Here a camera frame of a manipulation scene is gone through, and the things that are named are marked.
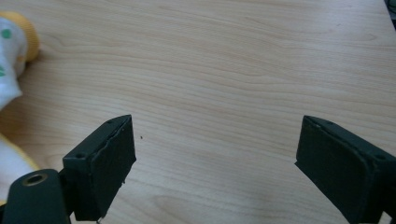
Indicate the yellow and white plush toy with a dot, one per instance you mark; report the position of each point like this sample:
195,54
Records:
11,62

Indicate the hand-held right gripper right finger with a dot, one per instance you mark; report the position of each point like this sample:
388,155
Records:
339,168

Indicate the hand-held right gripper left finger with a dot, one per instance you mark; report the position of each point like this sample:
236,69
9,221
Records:
102,168

